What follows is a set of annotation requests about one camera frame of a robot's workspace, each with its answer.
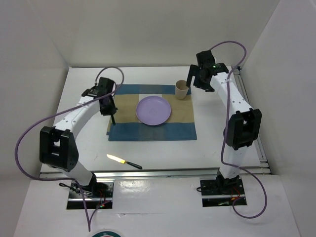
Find gold fork green handle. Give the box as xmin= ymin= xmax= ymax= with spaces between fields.
xmin=111 ymin=114 xmax=116 ymax=125

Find beige plastic cup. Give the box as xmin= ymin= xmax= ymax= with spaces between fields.
xmin=175 ymin=80 xmax=189 ymax=100

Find purple plastic plate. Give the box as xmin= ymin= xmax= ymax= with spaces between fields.
xmin=136 ymin=96 xmax=171 ymax=126

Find gold knife green handle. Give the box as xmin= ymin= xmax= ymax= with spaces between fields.
xmin=107 ymin=154 xmax=143 ymax=170

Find blue beige checked cloth napkin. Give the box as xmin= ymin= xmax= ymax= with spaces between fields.
xmin=107 ymin=84 xmax=197 ymax=142

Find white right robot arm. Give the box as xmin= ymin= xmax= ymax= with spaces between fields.
xmin=186 ymin=50 xmax=262 ymax=194

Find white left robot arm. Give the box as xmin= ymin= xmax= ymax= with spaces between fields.
xmin=39 ymin=78 xmax=118 ymax=197

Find green round sticker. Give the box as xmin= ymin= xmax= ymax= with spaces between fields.
xmin=91 ymin=230 xmax=122 ymax=237

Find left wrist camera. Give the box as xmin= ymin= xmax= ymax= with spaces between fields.
xmin=97 ymin=77 xmax=115 ymax=90

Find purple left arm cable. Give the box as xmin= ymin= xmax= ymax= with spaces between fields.
xmin=14 ymin=67 xmax=125 ymax=233

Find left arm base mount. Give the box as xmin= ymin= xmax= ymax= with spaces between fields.
xmin=59 ymin=180 xmax=114 ymax=210

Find aluminium right side rail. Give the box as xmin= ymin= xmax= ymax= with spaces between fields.
xmin=230 ymin=67 xmax=270 ymax=168

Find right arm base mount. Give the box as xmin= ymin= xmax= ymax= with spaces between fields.
xmin=196 ymin=178 xmax=247 ymax=207

